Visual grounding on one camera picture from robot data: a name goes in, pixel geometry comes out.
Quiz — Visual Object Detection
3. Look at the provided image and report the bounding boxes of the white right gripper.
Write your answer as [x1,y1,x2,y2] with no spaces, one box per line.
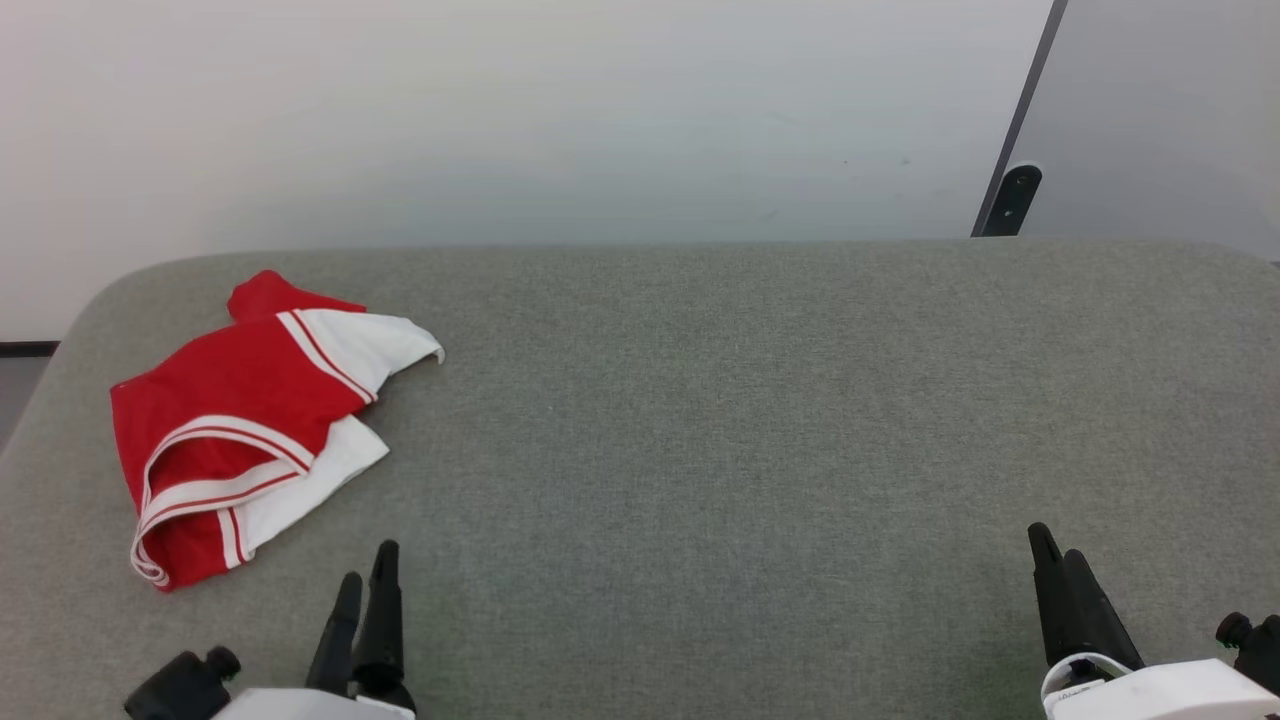
[1028,521,1280,720]

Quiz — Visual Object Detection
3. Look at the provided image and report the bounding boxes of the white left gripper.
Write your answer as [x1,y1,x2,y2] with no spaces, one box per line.
[212,540,417,720]

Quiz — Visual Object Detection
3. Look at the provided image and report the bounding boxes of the red and white basketball jersey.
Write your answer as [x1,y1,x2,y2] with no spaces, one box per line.
[109,269,446,593]

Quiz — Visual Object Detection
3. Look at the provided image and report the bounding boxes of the grey partition panel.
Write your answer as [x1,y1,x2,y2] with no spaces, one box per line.
[985,0,1280,263]

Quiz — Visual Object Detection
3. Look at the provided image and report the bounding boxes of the dark panel edge strip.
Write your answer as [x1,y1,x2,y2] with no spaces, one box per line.
[970,0,1069,238]

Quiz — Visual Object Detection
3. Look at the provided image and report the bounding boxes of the black metal wall bracket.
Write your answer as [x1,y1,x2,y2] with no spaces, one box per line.
[983,163,1043,238]

